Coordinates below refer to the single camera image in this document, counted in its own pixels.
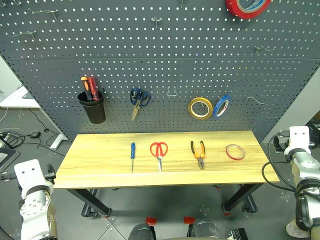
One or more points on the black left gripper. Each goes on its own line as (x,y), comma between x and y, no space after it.
(51,173)

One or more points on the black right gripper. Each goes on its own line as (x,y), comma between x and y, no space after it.
(279,145)

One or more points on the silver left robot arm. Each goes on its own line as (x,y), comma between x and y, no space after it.
(35,212)

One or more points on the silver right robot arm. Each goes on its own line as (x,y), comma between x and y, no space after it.
(306,180)

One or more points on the dark grey metal pegboard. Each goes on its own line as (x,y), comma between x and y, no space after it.
(160,65)

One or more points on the black power adapter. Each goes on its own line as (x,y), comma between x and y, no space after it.
(35,135)

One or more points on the grey flat floor tray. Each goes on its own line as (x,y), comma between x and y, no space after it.
(6,157)

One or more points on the thin red tape roll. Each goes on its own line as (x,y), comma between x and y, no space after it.
(228,152)

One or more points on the metal pegboard hook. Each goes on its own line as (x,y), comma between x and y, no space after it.
(262,48)
(45,11)
(25,34)
(182,3)
(156,21)
(253,99)

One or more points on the wooden table top board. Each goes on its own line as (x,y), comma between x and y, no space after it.
(105,160)

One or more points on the blue tape roll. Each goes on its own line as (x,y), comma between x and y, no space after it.
(220,106)

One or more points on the black plastic holder cup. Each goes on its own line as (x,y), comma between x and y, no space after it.
(96,110)

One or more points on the white background desk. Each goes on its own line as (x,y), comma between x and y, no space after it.
(17,97)

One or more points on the yellow tape roll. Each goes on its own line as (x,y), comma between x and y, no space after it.
(192,110)

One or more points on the red clamp block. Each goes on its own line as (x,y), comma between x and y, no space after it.
(151,220)
(189,220)

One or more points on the large red tape roll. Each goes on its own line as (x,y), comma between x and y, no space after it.
(233,10)

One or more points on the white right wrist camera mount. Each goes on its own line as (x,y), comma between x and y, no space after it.
(298,138)

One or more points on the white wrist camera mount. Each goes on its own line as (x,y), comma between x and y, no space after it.
(298,138)
(28,175)

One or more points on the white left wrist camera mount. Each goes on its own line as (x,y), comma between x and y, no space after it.
(28,175)

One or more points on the black table leg frame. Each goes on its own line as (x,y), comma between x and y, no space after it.
(237,198)
(90,200)

